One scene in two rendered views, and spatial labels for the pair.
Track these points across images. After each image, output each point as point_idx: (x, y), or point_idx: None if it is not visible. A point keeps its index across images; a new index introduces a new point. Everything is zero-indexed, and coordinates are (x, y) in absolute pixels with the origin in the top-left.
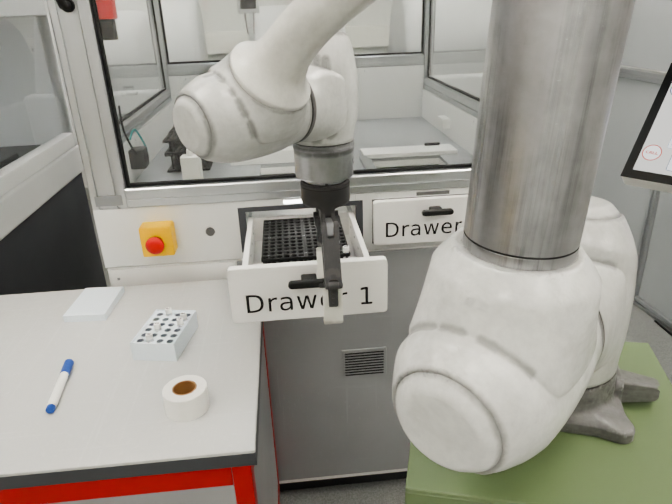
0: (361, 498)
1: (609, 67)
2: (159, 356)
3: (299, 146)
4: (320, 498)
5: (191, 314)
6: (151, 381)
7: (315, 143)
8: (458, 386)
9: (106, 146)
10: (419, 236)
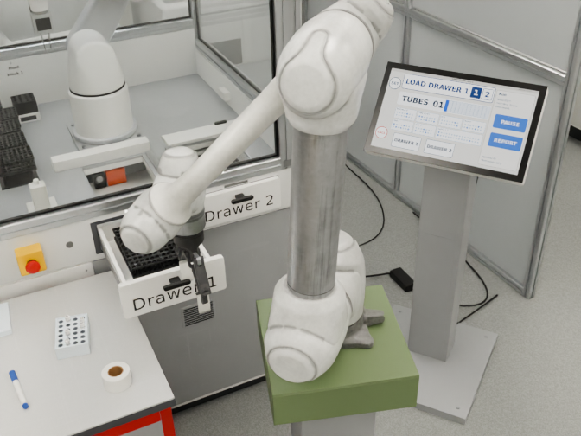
0: (207, 413)
1: (335, 229)
2: (77, 353)
3: None
4: (175, 422)
5: (85, 317)
6: (81, 371)
7: None
8: (296, 350)
9: None
10: (230, 216)
